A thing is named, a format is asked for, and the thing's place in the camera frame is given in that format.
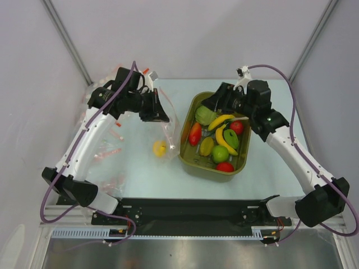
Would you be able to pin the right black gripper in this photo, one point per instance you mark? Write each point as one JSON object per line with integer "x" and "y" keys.
{"x": 220, "y": 94}

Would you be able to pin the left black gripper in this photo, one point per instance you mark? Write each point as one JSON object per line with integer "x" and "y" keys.
{"x": 156, "y": 112}

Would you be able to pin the green cabbage toy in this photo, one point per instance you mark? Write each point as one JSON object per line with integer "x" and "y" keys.
{"x": 205, "y": 116}

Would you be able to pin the clear zip top bag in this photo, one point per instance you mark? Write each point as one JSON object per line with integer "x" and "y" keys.
{"x": 168, "y": 132}

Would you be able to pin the long yellow banana toy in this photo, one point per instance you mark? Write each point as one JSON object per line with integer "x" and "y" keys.
{"x": 220, "y": 140}

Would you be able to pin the yellow lemon toy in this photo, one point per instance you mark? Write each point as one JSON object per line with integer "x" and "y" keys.
{"x": 160, "y": 148}

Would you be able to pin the red mango toy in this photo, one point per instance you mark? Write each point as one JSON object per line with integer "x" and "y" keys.
{"x": 195, "y": 134}

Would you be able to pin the olive green plastic bin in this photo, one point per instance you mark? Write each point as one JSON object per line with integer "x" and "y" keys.
{"x": 204, "y": 166}

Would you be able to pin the green apple toy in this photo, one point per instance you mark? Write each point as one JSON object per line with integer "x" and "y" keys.
{"x": 219, "y": 154}

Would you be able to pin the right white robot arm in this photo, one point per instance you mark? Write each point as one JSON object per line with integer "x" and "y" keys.
{"x": 320, "y": 202}

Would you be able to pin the pile of zip bags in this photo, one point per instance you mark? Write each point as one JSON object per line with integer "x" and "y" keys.
{"x": 103, "y": 145}

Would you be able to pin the small yellow banana toy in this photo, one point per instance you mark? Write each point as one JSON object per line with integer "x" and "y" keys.
{"x": 220, "y": 119}

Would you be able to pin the red apple toy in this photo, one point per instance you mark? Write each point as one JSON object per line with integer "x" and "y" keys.
{"x": 237, "y": 126}

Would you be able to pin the yellow starfruit toy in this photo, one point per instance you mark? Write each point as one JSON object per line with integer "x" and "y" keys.
{"x": 206, "y": 146}

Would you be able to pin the red tomato toy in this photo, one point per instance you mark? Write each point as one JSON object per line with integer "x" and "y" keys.
{"x": 225, "y": 167}

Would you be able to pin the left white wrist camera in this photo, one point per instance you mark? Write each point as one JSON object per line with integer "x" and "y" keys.
{"x": 148, "y": 79}

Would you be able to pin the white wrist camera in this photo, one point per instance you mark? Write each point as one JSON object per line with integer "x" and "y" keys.
{"x": 148, "y": 79}
{"x": 244, "y": 77}

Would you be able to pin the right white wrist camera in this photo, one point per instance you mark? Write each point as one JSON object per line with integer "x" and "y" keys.
{"x": 244, "y": 77}

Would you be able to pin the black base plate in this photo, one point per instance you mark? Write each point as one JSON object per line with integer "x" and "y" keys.
{"x": 163, "y": 228}

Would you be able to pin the aluminium frame rail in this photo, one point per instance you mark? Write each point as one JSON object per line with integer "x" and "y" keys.
{"x": 241, "y": 215}

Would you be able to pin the white slotted cable duct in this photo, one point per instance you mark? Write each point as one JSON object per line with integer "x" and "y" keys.
{"x": 89, "y": 233}

